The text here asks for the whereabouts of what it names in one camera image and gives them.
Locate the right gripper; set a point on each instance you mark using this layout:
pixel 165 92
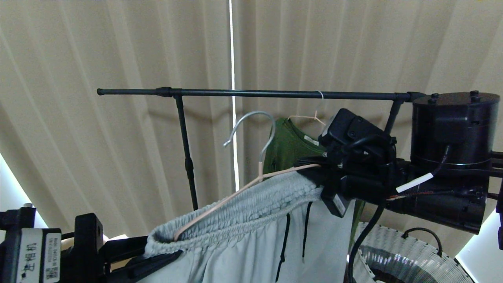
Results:
pixel 432 208

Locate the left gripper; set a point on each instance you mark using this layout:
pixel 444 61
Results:
pixel 88 251

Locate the pale grey garment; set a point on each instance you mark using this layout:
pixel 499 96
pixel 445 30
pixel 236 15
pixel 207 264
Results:
pixel 243 251

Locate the pink clothes hanger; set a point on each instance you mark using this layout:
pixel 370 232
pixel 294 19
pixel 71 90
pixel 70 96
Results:
pixel 302 116
pixel 235 193

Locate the green printed shirt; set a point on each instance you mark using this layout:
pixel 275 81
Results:
pixel 287 149

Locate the white laundry basket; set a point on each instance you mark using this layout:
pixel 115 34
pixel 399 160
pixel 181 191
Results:
pixel 432 255

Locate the black clothes rack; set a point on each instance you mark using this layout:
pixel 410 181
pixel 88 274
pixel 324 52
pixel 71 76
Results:
pixel 255 93

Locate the beige curtain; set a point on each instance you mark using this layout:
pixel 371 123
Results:
pixel 98 47

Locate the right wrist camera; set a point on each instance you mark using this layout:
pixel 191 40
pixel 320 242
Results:
pixel 353 129

